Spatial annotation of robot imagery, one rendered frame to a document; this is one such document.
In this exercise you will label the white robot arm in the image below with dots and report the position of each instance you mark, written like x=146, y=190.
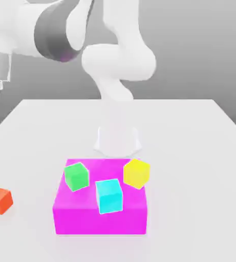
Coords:
x=121, y=61

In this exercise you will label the small green cube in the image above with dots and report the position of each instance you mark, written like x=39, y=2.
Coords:
x=76, y=177

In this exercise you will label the small cyan cube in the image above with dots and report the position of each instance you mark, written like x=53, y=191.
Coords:
x=109, y=196

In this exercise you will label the small yellow cube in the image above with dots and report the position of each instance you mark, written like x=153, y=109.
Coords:
x=136, y=174

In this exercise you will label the large magenta box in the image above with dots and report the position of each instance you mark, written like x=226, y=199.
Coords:
x=101, y=223

